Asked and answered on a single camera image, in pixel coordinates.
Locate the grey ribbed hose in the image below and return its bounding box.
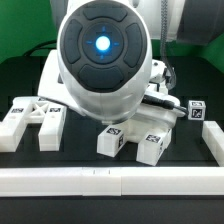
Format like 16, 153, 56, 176
159, 0, 178, 90

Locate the white right fence rail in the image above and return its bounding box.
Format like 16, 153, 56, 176
202, 121, 224, 167

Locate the black cable with connector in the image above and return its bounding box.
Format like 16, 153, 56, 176
143, 94, 190, 118

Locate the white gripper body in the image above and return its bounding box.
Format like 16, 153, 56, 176
135, 59, 187, 120

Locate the white front fence rail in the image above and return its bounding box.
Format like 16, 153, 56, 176
0, 167, 224, 197

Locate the white tagged cube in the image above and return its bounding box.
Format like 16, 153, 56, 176
188, 100, 206, 120

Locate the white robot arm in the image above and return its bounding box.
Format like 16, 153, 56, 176
38, 0, 224, 125

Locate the white fence rail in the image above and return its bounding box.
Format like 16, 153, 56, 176
202, 121, 224, 167
0, 167, 224, 197

